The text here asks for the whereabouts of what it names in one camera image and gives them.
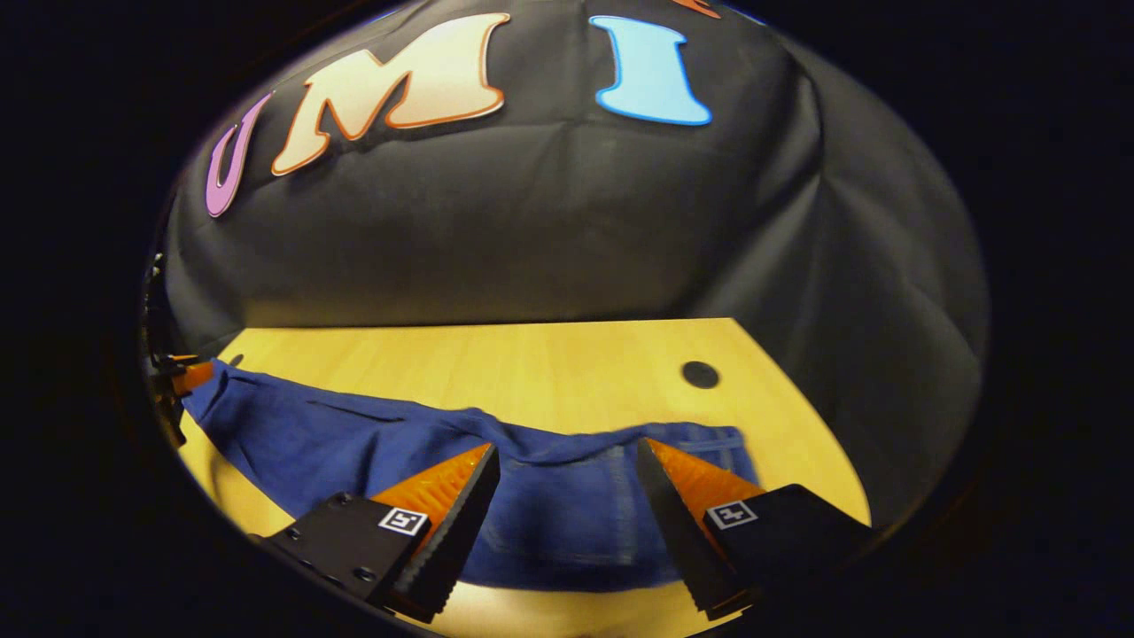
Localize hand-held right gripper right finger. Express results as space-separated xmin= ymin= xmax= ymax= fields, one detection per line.
xmin=636 ymin=437 xmax=878 ymax=619

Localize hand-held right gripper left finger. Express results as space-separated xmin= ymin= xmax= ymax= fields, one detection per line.
xmin=251 ymin=443 xmax=501 ymax=624

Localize blue denim jeans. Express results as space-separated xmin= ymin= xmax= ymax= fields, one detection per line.
xmin=182 ymin=359 xmax=761 ymax=593

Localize black backdrop cloth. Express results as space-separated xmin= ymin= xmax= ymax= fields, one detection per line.
xmin=151 ymin=0 xmax=989 ymax=533

